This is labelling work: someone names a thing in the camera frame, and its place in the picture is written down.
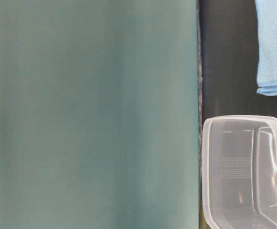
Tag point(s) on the folded blue towel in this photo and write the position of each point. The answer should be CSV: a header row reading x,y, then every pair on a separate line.
x,y
267,47

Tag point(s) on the clear plastic container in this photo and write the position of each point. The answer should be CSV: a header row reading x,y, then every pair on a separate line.
x,y
239,172

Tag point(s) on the green backdrop curtain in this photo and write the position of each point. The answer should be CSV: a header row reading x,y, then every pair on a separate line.
x,y
98,114

